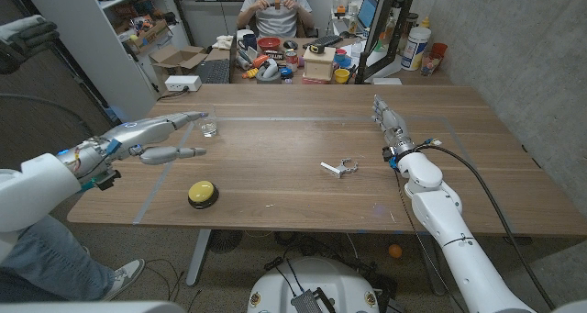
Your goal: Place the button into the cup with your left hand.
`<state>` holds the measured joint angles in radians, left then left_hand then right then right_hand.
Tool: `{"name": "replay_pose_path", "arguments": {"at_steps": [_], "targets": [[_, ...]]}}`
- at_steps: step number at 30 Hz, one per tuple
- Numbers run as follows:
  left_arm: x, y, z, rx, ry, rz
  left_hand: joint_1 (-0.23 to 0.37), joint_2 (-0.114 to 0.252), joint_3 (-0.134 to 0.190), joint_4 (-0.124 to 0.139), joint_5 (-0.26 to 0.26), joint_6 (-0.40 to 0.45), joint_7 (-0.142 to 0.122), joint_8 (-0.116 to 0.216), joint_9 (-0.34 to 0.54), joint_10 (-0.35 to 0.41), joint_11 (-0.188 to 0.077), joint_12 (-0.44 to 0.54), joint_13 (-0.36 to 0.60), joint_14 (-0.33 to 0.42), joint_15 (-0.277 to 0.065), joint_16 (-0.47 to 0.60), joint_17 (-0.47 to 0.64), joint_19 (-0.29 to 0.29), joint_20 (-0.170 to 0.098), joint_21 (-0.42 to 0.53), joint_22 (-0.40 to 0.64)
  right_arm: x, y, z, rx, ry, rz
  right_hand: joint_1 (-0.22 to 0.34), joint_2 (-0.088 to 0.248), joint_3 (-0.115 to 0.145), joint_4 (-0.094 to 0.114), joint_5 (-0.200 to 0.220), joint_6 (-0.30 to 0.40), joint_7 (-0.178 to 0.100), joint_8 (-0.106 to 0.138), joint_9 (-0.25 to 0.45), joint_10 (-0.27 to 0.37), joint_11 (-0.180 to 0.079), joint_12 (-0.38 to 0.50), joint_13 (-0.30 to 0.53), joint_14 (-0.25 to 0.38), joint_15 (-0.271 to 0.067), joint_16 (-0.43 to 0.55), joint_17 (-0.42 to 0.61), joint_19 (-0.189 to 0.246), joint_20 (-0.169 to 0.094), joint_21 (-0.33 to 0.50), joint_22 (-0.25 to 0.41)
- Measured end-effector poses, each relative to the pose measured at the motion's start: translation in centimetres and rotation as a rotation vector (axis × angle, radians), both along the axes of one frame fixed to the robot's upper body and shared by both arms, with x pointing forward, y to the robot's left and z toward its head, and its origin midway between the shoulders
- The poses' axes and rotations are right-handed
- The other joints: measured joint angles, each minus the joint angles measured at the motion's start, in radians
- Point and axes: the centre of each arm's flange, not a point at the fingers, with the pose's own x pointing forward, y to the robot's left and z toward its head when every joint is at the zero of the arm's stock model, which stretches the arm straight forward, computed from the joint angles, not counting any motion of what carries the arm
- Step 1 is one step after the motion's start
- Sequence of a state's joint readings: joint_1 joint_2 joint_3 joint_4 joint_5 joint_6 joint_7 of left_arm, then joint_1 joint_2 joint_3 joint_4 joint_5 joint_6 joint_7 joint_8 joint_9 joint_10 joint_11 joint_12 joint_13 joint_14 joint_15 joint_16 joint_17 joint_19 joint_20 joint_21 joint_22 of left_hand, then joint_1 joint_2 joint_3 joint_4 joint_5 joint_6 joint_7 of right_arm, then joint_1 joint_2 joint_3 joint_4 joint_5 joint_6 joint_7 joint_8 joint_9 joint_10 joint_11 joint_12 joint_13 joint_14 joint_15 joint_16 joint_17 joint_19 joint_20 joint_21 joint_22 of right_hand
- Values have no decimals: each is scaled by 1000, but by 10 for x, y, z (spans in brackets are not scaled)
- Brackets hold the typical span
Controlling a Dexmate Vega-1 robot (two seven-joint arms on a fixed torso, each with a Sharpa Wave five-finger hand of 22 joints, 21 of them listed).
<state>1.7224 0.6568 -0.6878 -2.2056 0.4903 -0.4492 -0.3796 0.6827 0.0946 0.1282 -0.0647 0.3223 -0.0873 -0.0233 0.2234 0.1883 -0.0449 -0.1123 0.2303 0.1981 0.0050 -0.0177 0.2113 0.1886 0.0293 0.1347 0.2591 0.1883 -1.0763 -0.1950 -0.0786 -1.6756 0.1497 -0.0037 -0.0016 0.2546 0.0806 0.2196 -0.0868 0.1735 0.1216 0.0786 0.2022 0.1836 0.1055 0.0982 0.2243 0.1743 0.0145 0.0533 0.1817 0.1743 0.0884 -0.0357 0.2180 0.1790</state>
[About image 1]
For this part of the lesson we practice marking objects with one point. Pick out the orange ball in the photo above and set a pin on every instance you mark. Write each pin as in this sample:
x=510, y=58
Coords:
x=395, y=251

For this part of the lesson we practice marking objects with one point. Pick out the open empty cardboard box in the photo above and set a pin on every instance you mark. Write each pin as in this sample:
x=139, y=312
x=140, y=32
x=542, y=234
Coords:
x=176, y=56

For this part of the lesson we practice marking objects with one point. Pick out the black desktop keyboard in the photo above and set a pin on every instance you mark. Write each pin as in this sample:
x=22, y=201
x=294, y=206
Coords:
x=326, y=40

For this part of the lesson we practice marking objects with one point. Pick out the red black labelled box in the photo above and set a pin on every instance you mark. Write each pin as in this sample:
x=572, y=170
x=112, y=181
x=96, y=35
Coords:
x=274, y=55

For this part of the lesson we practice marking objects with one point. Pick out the black keyboard beside cardboard box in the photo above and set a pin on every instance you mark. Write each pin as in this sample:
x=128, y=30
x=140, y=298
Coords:
x=215, y=70

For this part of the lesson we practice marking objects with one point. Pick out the grey table leg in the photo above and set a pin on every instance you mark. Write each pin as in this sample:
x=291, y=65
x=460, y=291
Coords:
x=198, y=258
x=428, y=267

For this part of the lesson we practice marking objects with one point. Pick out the cardboard box with clutter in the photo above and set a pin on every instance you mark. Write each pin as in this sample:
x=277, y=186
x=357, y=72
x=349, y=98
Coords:
x=151, y=35

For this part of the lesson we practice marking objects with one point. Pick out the black and white glove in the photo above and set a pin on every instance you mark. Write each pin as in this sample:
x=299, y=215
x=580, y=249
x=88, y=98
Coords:
x=27, y=35

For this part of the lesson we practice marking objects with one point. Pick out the white folded cloth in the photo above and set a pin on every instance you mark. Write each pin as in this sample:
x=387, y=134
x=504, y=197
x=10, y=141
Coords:
x=224, y=42

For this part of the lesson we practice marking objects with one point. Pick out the orange hand tool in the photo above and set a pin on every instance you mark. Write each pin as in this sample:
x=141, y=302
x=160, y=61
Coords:
x=259, y=61

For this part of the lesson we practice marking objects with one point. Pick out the standing person blue jeans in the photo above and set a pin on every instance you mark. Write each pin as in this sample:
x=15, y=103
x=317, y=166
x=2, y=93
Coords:
x=46, y=262

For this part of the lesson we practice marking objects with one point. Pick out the clear glass cup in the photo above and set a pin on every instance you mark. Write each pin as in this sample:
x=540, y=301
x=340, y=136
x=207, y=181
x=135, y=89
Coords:
x=208, y=128

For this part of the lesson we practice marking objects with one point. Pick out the white power strip box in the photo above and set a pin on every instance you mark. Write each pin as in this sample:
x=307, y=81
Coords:
x=182, y=82

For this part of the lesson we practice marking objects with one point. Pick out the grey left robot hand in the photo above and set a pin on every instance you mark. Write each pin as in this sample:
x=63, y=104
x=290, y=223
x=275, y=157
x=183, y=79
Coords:
x=133, y=134

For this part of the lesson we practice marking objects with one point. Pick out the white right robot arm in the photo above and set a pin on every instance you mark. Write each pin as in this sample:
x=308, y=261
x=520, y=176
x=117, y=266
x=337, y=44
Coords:
x=440, y=212

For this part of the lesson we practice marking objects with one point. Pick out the yellow black tape measure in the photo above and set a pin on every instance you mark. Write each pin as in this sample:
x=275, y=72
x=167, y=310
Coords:
x=317, y=48

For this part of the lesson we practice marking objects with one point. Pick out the yellow button black base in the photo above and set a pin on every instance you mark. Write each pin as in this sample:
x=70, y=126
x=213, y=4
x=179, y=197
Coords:
x=202, y=191

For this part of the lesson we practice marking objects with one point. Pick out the round black floor fan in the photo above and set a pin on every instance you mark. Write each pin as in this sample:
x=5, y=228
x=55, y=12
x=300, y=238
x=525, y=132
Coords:
x=224, y=240

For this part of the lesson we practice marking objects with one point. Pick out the seated person grey t-shirt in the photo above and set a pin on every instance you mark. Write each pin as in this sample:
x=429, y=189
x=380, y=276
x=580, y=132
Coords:
x=275, y=14

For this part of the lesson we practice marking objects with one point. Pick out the printed drinking glass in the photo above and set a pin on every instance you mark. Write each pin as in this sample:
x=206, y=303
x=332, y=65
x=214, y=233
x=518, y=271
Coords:
x=430, y=64

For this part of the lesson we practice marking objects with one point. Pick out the grey finned module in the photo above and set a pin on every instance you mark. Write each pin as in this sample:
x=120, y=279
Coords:
x=307, y=303

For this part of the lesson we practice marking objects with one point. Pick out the dark glass jar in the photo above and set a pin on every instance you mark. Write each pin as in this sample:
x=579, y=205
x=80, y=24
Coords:
x=412, y=21

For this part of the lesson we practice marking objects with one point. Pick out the white flat pad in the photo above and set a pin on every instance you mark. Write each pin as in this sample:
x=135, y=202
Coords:
x=387, y=81

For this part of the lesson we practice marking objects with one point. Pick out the white shelf unit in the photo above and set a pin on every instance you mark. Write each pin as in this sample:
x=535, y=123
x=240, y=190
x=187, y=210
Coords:
x=91, y=51

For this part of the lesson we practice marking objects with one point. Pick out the grey round holder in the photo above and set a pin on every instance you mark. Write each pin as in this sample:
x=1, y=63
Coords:
x=268, y=74

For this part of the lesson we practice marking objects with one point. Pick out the white plastic canister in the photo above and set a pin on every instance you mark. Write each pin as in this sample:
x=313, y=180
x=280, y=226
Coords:
x=415, y=49

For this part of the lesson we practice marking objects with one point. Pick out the yellow cup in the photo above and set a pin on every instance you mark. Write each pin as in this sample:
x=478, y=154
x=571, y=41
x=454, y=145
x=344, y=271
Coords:
x=341, y=75

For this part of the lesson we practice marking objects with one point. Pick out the white robot torso edge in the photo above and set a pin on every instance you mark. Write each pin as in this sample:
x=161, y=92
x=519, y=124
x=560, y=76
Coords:
x=91, y=307

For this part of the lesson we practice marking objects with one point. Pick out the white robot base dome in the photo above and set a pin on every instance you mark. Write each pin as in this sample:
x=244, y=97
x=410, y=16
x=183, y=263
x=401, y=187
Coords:
x=316, y=276

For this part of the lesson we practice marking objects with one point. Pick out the black computer mouse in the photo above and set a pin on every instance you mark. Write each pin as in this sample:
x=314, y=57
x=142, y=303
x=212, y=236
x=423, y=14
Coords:
x=291, y=44

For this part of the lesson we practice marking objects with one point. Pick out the red labelled tin can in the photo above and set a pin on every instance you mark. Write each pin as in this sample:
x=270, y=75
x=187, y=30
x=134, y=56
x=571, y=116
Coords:
x=291, y=59

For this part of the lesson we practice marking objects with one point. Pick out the silver metal bracket part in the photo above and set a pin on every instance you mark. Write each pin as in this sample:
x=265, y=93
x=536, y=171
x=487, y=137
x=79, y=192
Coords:
x=338, y=168

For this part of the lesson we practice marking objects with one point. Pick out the red bowl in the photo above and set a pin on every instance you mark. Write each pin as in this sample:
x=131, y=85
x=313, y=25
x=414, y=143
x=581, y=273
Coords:
x=269, y=43

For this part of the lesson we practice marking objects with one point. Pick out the black computer monitor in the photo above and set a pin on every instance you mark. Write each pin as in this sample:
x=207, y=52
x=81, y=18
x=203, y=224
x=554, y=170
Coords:
x=380, y=24

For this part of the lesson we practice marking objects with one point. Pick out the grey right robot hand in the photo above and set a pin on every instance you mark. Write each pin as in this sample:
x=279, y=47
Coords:
x=394, y=127

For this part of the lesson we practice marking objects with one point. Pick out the red plastic cup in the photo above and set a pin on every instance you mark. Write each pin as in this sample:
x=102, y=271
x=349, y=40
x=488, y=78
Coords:
x=439, y=49

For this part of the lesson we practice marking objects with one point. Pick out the open laptop blue screen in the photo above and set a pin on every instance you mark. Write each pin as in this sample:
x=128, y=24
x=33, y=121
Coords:
x=368, y=10

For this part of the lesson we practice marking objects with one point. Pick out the yellow squeeze bottle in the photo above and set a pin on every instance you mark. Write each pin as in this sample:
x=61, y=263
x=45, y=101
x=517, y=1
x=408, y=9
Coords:
x=425, y=22

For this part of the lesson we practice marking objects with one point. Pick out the small wooden drawer box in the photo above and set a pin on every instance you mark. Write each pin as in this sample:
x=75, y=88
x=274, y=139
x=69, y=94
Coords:
x=318, y=65

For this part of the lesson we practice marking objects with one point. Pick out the navy blue mug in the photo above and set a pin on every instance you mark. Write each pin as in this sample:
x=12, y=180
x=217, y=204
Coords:
x=250, y=41

